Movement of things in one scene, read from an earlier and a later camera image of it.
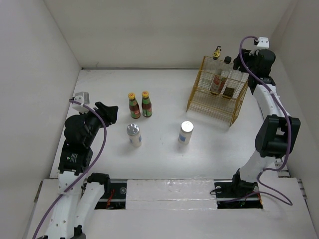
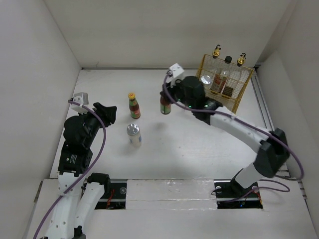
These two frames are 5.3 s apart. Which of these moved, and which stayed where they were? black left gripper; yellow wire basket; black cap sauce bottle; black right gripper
Moved: black right gripper; black cap sauce bottle
Stayed: yellow wire basket; black left gripper
